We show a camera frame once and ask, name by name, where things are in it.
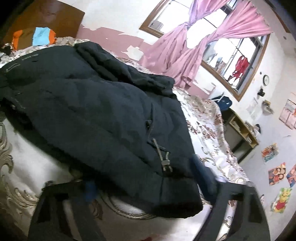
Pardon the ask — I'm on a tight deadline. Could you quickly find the left pink curtain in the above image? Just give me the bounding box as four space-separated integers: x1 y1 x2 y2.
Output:
139 0 227 74

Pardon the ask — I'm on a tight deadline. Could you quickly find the red hanging garment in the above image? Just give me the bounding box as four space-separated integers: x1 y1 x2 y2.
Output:
227 55 249 82

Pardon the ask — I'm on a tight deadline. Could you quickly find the large black jacket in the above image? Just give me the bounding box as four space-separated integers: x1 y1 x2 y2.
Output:
1 42 203 218

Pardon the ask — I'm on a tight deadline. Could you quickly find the wall certificates row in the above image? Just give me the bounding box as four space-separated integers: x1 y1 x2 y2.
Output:
279 92 296 130

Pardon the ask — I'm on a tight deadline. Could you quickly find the pink curtain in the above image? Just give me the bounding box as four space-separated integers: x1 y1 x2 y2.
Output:
139 0 227 74
164 0 273 90

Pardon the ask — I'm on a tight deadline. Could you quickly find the family picture poster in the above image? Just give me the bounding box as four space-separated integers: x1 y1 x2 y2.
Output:
268 163 287 186

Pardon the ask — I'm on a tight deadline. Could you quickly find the wooden framed window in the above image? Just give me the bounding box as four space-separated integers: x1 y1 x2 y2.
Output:
139 0 271 102

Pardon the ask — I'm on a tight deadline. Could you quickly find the round wall clock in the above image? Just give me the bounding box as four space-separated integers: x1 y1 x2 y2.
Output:
263 75 270 86

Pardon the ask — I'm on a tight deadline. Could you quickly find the brown wooden headboard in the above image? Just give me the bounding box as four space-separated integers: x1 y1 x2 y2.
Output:
1 1 85 43

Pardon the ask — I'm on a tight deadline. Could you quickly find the dark blue backpack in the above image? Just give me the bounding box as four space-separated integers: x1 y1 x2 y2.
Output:
211 92 232 111

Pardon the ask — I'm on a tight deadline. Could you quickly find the pooh bear poster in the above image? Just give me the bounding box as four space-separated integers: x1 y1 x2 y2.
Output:
271 188 292 213

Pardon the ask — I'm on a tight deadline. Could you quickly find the floral bed cover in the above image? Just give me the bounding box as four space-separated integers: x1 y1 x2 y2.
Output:
1 40 247 240

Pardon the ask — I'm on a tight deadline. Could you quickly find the yellow wooden shelf desk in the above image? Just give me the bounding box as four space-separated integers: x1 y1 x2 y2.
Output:
222 108 258 163

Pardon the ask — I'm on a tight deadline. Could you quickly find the cartoon poster on wall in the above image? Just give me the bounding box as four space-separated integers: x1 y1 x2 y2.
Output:
261 143 279 162

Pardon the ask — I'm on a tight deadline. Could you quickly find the right pink curtain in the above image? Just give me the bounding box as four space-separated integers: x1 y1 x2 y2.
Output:
164 0 273 90

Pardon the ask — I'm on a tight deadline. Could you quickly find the orange blue brown pillow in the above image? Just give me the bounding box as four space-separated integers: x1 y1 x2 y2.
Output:
11 27 56 50

